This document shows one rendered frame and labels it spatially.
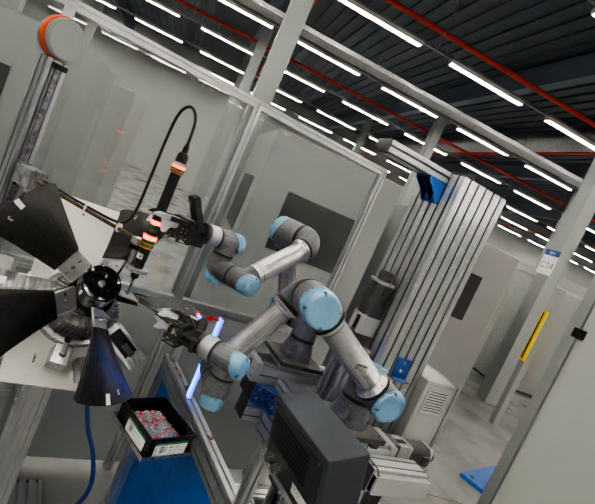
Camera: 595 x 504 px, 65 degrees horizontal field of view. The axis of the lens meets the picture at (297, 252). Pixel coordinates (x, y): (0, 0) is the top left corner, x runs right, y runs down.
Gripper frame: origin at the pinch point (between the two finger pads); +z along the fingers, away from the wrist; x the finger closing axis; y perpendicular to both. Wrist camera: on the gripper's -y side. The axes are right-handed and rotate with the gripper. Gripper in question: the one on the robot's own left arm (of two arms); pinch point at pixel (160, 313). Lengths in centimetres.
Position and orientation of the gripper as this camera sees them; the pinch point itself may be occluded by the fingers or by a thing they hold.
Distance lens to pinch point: 158.7
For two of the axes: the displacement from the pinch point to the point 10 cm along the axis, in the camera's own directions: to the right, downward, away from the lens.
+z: -8.4, -4.1, 3.6
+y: -4.1, 0.4, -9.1
